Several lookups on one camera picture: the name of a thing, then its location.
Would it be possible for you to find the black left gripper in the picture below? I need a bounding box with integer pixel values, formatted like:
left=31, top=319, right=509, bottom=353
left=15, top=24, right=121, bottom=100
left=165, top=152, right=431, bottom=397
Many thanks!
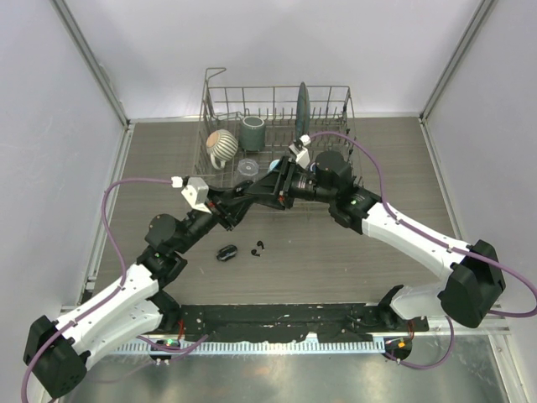
left=175, top=185, right=255, bottom=255

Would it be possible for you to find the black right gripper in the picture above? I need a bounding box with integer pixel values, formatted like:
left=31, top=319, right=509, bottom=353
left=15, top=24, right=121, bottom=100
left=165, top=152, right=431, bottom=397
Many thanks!
left=244, top=157, right=335, bottom=212

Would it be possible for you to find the black earbud charging case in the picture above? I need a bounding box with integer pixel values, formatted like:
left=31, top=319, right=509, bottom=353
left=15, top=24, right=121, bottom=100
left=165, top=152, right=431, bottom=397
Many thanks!
left=216, top=244, right=238, bottom=262

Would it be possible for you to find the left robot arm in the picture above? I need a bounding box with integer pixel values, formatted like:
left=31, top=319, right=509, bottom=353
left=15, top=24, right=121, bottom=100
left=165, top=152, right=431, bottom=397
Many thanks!
left=21, top=176, right=255, bottom=402

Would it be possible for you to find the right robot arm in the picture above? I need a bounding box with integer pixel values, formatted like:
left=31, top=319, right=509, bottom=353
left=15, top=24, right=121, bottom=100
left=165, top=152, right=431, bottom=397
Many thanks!
left=245, top=151, right=505, bottom=332

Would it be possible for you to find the light blue mug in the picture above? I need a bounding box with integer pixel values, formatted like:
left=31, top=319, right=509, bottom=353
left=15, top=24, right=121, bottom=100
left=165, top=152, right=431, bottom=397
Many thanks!
left=268, top=160, right=280, bottom=172

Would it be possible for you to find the clear drinking glass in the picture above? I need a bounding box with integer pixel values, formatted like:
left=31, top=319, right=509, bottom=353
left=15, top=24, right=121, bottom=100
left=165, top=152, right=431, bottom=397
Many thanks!
left=234, top=158, right=259, bottom=185

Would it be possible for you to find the striped beige mug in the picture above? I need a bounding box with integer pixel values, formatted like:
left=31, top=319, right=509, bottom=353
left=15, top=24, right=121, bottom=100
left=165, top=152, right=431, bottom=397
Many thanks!
left=206, top=129, right=238, bottom=170

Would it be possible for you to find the grey ceramic cup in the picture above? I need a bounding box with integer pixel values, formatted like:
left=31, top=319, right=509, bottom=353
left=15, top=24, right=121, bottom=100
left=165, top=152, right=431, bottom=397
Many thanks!
left=239, top=116, right=266, bottom=152

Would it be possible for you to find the dark teal plate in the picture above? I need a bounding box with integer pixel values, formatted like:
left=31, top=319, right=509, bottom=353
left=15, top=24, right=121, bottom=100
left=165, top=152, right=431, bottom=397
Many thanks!
left=295, top=81, right=310, bottom=139

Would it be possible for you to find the grey wire dish rack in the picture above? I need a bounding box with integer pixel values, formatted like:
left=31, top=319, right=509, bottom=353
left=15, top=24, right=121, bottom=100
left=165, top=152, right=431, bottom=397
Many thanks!
left=192, top=67, right=364, bottom=206

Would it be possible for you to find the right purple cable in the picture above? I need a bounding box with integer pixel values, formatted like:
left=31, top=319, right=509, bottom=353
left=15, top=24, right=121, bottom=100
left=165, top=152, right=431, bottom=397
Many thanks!
left=308, top=132, right=537, bottom=370

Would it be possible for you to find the purple cable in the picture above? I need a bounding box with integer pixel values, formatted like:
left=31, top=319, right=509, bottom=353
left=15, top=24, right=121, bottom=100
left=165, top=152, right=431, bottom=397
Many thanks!
left=308, top=132, right=537, bottom=370
left=19, top=176, right=211, bottom=403

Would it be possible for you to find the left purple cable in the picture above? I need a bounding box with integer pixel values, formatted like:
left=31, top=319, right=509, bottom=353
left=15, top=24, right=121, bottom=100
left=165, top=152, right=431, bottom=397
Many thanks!
left=19, top=176, right=211, bottom=403

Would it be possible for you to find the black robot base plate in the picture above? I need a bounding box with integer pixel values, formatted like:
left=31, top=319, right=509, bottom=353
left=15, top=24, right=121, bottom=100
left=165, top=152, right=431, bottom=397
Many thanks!
left=159, top=303, right=429, bottom=343

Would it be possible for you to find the white slotted cable duct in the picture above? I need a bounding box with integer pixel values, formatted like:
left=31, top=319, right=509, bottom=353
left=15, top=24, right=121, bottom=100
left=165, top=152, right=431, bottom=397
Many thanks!
left=112, top=334, right=385, bottom=356

